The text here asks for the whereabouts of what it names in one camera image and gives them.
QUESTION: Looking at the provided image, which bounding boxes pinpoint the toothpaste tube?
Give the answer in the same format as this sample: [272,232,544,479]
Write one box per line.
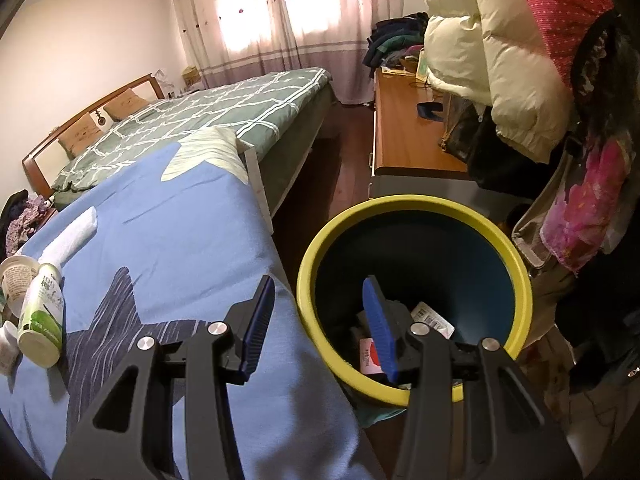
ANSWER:
[411,301,454,339]

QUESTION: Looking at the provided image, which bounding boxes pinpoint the pink milk carton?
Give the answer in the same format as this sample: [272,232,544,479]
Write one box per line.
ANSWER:
[358,337,383,376]

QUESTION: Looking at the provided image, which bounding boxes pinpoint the green label drink bottle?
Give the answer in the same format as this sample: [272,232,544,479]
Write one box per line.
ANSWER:
[17,263,64,368]

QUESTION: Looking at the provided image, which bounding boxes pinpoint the white pill bottle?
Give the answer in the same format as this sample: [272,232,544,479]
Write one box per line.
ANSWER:
[0,321,20,376]

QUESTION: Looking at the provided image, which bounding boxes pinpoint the white yogurt cup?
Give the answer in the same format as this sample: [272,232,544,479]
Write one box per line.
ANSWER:
[1,255,40,318]

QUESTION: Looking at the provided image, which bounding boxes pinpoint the yellow-rimmed dark trash bin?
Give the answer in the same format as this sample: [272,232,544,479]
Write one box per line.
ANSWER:
[296,194,533,408]

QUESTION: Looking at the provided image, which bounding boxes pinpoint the blue star-pattern tablecloth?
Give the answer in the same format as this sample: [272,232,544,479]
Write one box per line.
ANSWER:
[1,143,383,479]

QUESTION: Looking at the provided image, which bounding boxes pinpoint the pink floral garment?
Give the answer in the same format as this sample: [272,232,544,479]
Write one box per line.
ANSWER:
[512,131,639,273]

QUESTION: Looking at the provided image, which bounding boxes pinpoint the clothes pile on nightstand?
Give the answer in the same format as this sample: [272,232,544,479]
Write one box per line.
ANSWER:
[0,190,55,259]

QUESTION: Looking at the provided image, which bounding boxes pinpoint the left brown pillow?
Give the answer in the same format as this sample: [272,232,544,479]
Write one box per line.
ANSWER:
[58,114,103,159]

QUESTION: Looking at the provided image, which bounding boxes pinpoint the brown pillow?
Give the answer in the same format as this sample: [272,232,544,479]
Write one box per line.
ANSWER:
[58,114,103,159]
[103,89,149,122]

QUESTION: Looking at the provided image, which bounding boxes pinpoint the green plaid duvet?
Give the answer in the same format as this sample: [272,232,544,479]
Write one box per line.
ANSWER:
[52,67,332,193]

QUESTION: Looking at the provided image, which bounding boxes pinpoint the right brown pillow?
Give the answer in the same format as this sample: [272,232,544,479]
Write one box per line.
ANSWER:
[103,89,149,122]

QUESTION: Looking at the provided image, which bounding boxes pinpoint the woven basket by bed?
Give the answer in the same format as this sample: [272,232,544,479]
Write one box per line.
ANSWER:
[181,66,202,87]

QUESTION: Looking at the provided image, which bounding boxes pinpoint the wooden desk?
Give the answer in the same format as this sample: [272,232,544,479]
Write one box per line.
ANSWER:
[369,70,471,197]

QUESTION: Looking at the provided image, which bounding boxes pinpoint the pink white curtains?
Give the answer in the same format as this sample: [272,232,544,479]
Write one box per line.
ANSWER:
[171,0,425,105]

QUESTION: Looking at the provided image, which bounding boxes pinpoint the cream puffer jacket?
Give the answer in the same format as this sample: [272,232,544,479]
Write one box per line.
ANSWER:
[424,0,572,164]

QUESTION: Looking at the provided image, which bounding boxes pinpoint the dark clothes pile on desk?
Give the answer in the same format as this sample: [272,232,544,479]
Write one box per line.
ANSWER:
[362,12,430,76]

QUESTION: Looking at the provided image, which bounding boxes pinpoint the small green picture frame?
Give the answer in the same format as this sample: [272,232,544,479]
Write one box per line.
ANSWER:
[416,49,428,84]

